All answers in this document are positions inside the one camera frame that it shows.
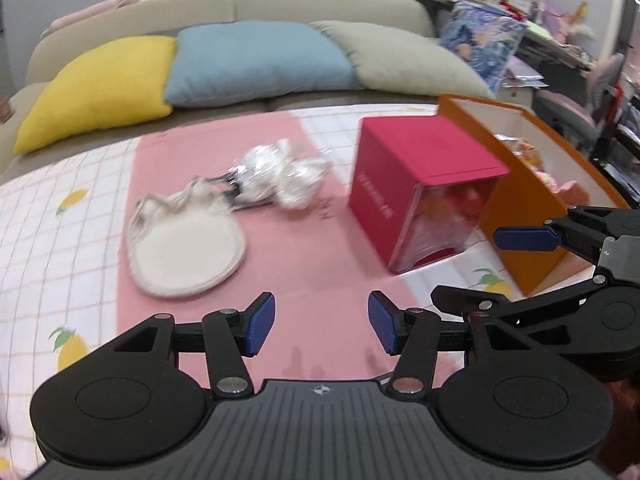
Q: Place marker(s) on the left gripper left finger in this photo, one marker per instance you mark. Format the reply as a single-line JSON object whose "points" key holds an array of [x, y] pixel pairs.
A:
{"points": [[230, 336]]}

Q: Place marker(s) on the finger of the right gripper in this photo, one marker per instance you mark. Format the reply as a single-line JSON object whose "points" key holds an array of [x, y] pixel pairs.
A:
{"points": [[527, 312], [527, 239]]}

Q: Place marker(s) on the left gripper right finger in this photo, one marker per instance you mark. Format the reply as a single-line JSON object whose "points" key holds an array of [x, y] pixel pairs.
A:
{"points": [[413, 336]]}

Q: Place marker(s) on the cream drawstring cloth bag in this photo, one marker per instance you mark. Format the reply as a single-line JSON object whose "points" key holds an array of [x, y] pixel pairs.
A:
{"points": [[183, 244]]}

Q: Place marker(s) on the silver foil bundle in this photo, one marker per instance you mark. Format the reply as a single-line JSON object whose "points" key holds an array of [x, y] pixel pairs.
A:
{"points": [[276, 174]]}

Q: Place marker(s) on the pink white crochet pouch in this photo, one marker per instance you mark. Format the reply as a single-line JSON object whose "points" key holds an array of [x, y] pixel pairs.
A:
{"points": [[571, 192]]}

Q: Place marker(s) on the orange cardboard box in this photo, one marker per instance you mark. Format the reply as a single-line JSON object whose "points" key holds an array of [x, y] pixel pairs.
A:
{"points": [[521, 198]]}

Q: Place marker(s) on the red cube container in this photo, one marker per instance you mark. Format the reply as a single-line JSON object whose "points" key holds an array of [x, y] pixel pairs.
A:
{"points": [[419, 187]]}

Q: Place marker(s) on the pink office chair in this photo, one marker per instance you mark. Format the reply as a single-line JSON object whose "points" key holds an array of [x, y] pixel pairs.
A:
{"points": [[584, 106]]}

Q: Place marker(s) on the checked pink tablecloth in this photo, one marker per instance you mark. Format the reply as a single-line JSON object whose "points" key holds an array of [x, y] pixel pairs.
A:
{"points": [[98, 242]]}

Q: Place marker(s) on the blue anime print pillow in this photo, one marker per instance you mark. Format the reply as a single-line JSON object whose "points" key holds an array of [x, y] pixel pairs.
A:
{"points": [[484, 38]]}

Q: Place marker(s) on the grey-green cushion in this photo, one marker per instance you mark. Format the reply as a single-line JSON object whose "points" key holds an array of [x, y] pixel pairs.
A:
{"points": [[392, 60]]}

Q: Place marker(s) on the cluttered desk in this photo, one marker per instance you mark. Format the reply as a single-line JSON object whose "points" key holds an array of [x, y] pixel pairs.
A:
{"points": [[525, 5]]}

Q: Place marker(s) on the blue cushion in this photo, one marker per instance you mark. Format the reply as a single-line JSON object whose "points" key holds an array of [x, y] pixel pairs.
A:
{"points": [[218, 65]]}

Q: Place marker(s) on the yellow cushion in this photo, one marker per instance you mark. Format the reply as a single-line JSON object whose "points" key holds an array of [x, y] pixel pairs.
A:
{"points": [[115, 85]]}

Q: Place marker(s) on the beige fabric sofa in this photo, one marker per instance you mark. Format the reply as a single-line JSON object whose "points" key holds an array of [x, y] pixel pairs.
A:
{"points": [[167, 18]]}

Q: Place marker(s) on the pink plush on sofa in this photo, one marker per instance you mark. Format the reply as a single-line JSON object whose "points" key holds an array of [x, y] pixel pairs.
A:
{"points": [[85, 13]]}

